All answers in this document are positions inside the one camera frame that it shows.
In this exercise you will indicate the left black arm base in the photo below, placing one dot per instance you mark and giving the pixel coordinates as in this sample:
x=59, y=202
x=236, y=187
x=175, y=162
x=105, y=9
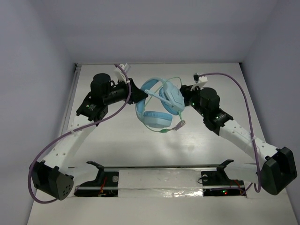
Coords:
x=105, y=183

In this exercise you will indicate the aluminium side rail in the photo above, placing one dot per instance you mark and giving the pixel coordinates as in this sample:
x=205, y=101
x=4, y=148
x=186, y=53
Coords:
x=67, y=112

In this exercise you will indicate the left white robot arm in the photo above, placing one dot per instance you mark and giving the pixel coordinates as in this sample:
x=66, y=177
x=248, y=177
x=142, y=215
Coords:
x=49, y=177

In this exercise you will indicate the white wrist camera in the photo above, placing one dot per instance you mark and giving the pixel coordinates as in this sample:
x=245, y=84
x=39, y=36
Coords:
x=200, y=80
x=120, y=70

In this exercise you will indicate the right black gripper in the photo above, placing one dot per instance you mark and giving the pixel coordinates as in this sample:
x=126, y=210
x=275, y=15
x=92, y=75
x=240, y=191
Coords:
x=186, y=92

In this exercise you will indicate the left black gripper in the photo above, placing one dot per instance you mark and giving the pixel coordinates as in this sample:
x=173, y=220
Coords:
x=131, y=90

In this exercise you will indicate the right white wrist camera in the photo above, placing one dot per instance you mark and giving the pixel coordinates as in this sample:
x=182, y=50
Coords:
x=200, y=80

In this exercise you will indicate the light blue headphones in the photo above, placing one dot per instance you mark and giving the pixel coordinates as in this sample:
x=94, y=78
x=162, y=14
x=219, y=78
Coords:
x=164, y=101

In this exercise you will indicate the silver taped rail cover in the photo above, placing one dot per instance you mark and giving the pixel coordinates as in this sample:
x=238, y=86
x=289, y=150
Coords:
x=168, y=183

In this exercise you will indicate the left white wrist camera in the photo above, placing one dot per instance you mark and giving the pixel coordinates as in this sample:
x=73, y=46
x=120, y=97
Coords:
x=120, y=70

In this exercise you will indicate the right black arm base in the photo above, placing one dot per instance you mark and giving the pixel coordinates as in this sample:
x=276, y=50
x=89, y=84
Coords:
x=216, y=183

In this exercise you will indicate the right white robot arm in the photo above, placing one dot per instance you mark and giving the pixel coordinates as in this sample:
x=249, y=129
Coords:
x=274, y=168

